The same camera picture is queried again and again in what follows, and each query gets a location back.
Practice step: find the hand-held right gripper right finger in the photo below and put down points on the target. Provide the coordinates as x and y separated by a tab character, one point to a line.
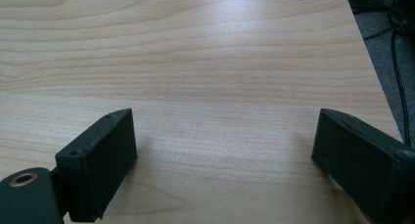
365	158

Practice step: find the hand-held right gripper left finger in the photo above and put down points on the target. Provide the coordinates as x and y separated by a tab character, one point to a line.
98	165

